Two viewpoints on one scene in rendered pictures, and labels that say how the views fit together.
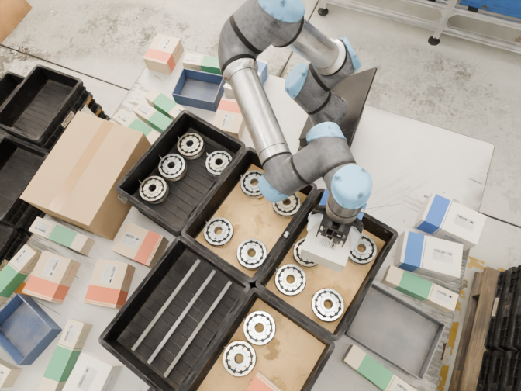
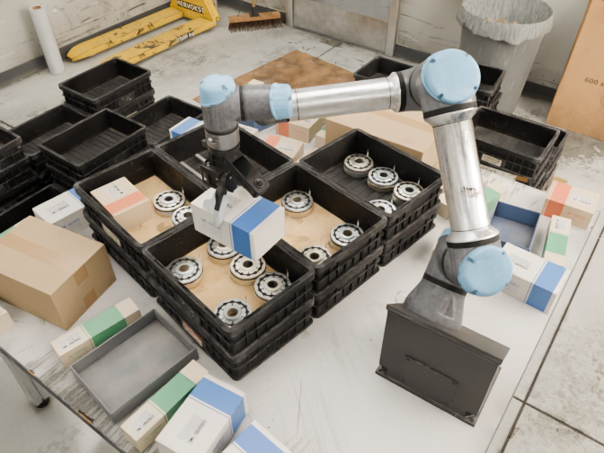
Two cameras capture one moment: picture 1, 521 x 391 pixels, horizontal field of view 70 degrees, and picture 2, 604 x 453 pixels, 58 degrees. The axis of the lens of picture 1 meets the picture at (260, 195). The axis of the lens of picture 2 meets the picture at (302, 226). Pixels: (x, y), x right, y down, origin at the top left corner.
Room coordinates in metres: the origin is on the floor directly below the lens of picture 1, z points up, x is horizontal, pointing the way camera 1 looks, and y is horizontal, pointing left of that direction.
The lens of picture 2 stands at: (0.52, -1.20, 2.01)
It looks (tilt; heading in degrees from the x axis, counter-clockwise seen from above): 43 degrees down; 94
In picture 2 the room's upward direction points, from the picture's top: straight up
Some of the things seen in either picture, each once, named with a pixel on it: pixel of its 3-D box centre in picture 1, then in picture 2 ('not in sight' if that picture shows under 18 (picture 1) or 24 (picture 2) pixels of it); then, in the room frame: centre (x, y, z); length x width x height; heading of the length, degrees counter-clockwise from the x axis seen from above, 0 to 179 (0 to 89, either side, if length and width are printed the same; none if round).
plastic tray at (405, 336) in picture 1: (394, 329); (136, 361); (0.01, -0.39, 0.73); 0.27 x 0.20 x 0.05; 50
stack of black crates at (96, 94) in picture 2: not in sight; (114, 113); (-0.73, 1.44, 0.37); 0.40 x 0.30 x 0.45; 59
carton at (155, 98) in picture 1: (170, 108); (479, 204); (1.05, 0.34, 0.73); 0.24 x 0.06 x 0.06; 44
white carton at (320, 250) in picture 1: (333, 229); (238, 218); (0.29, -0.19, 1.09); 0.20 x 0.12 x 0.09; 149
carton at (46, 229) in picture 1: (62, 236); (336, 129); (0.53, 0.80, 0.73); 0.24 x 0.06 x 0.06; 61
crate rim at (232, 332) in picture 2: (327, 258); (226, 262); (0.24, -0.18, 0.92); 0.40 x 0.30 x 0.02; 138
